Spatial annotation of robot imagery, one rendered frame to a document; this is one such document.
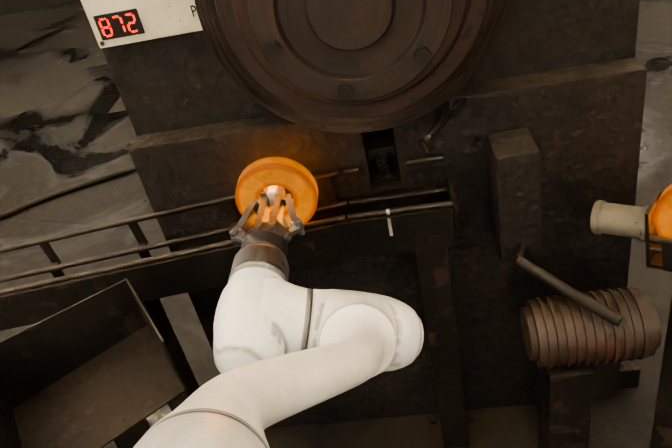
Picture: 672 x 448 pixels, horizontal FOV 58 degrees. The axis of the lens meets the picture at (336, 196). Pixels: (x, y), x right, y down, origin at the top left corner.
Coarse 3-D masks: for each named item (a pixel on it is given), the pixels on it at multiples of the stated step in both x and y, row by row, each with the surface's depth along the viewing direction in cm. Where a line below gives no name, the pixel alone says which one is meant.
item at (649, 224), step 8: (656, 192) 101; (656, 200) 100; (648, 208) 98; (648, 216) 97; (648, 224) 98; (648, 232) 99; (656, 232) 103; (648, 240) 100; (648, 248) 100; (648, 256) 101; (648, 264) 102
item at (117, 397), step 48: (48, 336) 104; (96, 336) 109; (144, 336) 112; (0, 384) 103; (48, 384) 108; (96, 384) 105; (144, 384) 102; (0, 432) 91; (48, 432) 99; (96, 432) 97; (144, 432) 107
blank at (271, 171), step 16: (272, 160) 110; (288, 160) 111; (240, 176) 112; (256, 176) 110; (272, 176) 110; (288, 176) 110; (304, 176) 110; (240, 192) 112; (256, 192) 112; (304, 192) 112; (240, 208) 114; (304, 208) 114; (288, 224) 116
